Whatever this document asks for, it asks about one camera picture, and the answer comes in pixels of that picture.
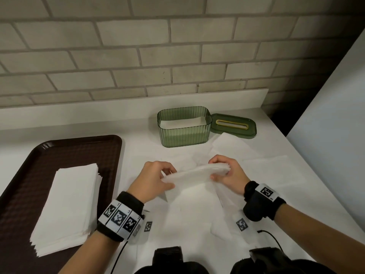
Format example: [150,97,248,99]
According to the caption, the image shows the white paper napkin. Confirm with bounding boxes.
[140,182,258,251]
[210,132,259,162]
[242,155,308,189]
[125,151,210,171]

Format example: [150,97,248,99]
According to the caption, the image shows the white cabinet side panel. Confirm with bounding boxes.
[286,28,365,235]

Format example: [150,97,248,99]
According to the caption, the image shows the stack of white napkins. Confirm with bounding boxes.
[30,163,103,258]

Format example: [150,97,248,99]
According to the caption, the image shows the black body-worn gear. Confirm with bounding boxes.
[133,246,210,274]
[230,247,337,274]

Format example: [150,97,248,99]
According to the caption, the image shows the white counter backsplash ledge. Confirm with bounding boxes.
[0,88,269,131]

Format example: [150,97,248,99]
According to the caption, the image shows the person's left forearm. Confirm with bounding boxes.
[58,227,121,274]

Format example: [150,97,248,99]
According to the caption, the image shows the white napkin bundle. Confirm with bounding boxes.
[160,163,231,203]

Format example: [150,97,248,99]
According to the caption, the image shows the person's left hand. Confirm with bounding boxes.
[127,161,178,204]

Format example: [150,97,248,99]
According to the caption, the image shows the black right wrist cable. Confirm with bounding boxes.
[257,229,284,253]

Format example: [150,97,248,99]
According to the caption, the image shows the person's right hand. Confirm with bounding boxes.
[208,155,252,196]

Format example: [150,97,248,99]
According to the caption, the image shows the black wristband with markers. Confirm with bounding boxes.
[96,191,153,245]
[232,181,287,245]

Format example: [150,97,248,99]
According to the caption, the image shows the white napkins inside box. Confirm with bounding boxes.
[160,116,208,130]

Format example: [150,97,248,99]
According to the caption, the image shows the black left wristband with markers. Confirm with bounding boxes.
[96,191,153,245]

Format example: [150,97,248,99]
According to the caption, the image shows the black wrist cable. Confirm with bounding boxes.
[257,229,284,253]
[110,240,129,274]

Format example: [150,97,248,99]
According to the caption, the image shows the brown plastic tray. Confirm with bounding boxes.
[0,135,123,274]

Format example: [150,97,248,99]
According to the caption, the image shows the green tissue box lid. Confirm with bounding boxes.
[210,113,257,139]

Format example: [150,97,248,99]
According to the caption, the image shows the green ribbed tissue box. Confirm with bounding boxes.
[157,106,213,148]

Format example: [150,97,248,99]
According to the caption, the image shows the black right wristband with markers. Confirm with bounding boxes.
[232,181,287,245]

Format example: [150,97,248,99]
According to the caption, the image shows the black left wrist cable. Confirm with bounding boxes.
[110,240,129,274]

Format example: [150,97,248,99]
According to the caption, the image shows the person's right forearm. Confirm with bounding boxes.
[274,202,365,274]

